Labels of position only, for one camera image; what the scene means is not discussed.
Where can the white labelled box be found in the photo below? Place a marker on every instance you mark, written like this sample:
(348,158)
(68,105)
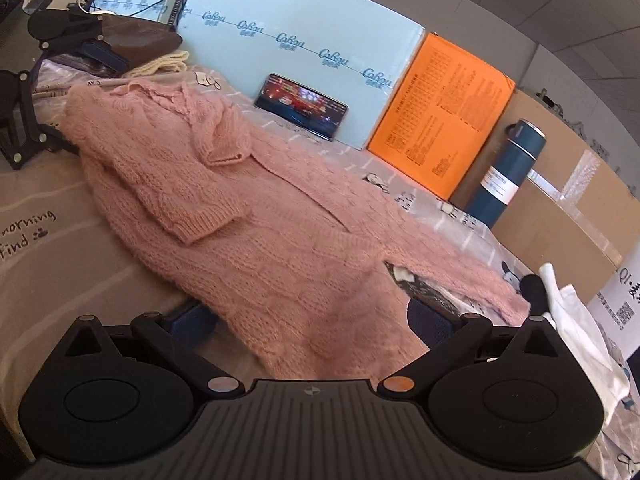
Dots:
(622,300)

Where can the brown cardboard box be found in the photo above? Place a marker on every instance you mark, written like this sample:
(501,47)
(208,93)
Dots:
(565,220)

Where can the black smartphone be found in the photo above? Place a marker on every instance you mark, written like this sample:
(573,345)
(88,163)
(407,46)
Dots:
(300,105)

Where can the cream knit cloth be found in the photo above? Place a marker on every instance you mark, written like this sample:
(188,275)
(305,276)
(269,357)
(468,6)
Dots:
(165,62)

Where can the pink knit sweater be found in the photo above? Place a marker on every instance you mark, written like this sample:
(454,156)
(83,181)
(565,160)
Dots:
(250,210)

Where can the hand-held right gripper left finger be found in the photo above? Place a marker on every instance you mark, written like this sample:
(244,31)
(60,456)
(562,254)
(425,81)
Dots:
(187,322)

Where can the dark blue thermos bottle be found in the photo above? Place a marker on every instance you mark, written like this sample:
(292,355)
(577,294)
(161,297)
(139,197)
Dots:
(505,175)

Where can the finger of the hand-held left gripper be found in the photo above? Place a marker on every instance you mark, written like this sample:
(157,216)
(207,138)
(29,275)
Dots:
(25,125)
(102,56)

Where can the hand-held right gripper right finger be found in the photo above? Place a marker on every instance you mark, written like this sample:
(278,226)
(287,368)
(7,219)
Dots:
(430,327)

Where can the brown cloth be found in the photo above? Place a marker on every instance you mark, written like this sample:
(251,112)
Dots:
(145,40)

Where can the orange printed board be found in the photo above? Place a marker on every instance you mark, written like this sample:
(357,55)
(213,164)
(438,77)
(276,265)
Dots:
(440,110)

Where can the small black cloth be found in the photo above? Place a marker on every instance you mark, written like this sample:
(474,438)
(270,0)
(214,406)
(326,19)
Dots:
(534,290)

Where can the white cloth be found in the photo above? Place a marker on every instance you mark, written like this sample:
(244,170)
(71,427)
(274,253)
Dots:
(580,340)

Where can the small black device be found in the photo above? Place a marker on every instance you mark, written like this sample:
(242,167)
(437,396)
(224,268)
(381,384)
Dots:
(37,4)

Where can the large light blue foam board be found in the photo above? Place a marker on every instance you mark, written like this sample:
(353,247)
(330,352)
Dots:
(300,10)

